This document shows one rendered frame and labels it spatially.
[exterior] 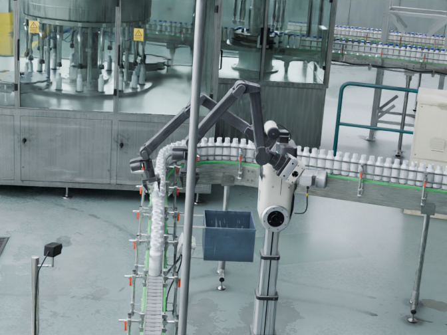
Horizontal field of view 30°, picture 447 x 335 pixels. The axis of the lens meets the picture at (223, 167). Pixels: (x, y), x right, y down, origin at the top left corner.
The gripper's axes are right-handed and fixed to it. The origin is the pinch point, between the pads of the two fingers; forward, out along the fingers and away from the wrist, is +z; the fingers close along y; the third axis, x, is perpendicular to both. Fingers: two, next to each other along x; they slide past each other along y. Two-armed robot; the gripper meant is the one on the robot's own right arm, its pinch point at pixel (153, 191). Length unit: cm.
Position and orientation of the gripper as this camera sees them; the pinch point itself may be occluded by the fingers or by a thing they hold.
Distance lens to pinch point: 489.6
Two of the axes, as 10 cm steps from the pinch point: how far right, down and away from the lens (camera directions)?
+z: 1.9, 9.3, 3.1
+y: -9.8, 2.0, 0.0
